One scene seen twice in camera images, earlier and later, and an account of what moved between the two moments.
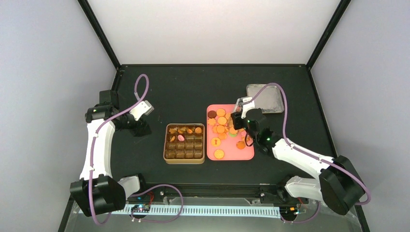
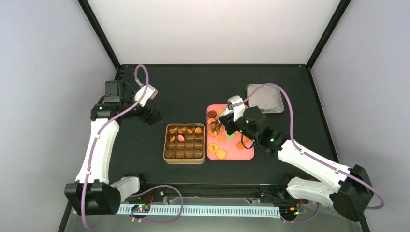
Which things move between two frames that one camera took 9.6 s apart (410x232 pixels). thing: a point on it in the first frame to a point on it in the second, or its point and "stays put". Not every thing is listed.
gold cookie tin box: [184, 143] stays put
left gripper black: [138, 129] to [151, 117]
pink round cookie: [181, 138] stays put
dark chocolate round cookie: [212, 114] stays put
